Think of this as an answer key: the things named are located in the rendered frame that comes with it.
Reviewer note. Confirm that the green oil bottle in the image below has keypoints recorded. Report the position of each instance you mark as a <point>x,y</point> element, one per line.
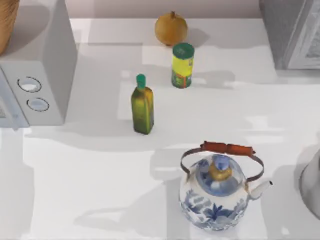
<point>142,110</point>

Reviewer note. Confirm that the yellow and green can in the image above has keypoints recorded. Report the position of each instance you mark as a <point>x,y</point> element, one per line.
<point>182,67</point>

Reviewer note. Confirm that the yellow onion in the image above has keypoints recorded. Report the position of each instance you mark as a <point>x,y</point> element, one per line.
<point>171,28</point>

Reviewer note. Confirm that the blue and white teapot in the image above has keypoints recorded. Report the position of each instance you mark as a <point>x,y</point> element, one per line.
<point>215,195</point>

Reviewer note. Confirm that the pale microwave oven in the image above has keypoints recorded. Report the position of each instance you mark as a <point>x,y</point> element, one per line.
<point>47,75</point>

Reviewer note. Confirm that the microwave knob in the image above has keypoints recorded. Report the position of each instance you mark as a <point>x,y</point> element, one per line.
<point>38,104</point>
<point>29,84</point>

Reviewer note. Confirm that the brown woven basket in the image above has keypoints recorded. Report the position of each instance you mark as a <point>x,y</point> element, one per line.
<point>6,22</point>

